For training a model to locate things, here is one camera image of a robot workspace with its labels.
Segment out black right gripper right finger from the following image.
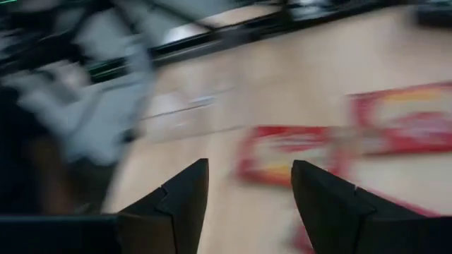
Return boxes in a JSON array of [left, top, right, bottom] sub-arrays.
[[290, 159, 442, 254]]

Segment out clear plastic container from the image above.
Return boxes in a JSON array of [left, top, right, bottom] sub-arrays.
[[139, 83, 244, 144]]

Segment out black aluminium table frame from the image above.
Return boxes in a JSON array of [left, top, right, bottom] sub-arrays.
[[0, 0, 452, 84]]

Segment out red snack packet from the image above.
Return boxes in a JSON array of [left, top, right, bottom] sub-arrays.
[[290, 188, 441, 254], [347, 81, 452, 156], [235, 125, 342, 188]]

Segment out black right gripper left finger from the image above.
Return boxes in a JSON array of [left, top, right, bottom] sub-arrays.
[[116, 157, 210, 254]]

